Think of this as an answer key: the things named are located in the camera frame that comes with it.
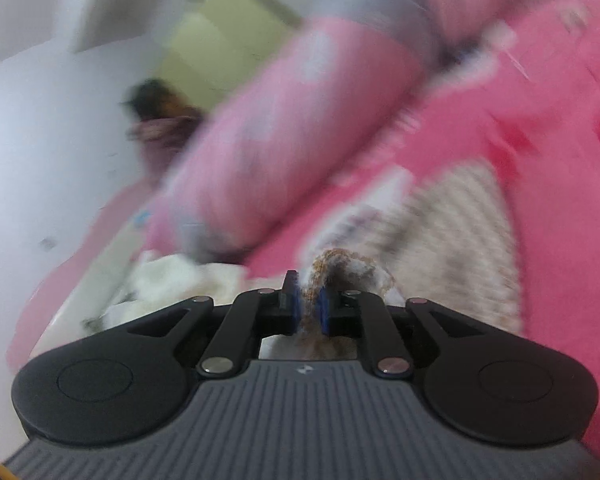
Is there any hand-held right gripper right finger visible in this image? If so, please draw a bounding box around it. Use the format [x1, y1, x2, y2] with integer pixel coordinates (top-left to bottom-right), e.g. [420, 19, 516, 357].
[317, 284, 483, 377]

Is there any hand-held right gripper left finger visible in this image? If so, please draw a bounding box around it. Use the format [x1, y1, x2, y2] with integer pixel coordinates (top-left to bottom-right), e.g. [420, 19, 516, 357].
[127, 270, 301, 378]

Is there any beige white houndstooth coat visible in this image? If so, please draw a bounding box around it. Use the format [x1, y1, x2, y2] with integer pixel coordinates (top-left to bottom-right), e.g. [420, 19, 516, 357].
[257, 162, 523, 361]

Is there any cream fleece garment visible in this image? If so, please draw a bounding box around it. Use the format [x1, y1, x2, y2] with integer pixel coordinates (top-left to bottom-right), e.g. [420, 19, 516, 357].
[102, 255, 251, 326]

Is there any pink grey floral duvet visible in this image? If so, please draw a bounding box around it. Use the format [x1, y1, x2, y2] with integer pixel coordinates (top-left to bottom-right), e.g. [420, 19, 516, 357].
[145, 0, 596, 266]

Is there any pink and cream headboard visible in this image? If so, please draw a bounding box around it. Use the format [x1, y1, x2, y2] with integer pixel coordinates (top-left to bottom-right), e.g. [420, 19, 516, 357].
[5, 180, 156, 376]

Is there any pink floral bed blanket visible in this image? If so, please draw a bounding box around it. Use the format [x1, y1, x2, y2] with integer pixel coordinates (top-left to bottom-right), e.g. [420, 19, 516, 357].
[245, 0, 600, 480]

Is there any yellow-green wardrobe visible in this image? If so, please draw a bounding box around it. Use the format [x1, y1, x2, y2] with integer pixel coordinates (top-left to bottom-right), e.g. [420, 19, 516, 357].
[152, 0, 301, 111]

